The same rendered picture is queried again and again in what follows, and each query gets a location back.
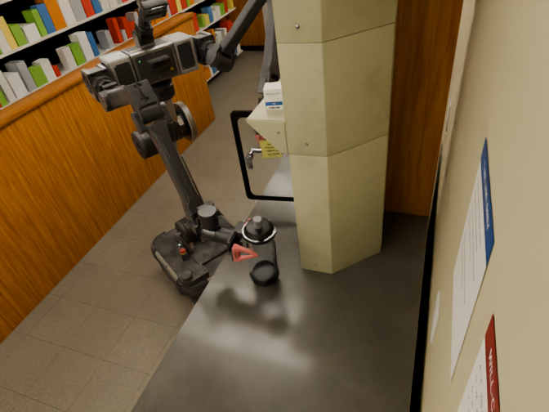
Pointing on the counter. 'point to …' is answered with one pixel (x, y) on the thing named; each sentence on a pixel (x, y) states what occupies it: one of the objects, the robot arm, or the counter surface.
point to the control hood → (270, 126)
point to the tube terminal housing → (338, 142)
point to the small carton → (273, 96)
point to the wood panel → (419, 100)
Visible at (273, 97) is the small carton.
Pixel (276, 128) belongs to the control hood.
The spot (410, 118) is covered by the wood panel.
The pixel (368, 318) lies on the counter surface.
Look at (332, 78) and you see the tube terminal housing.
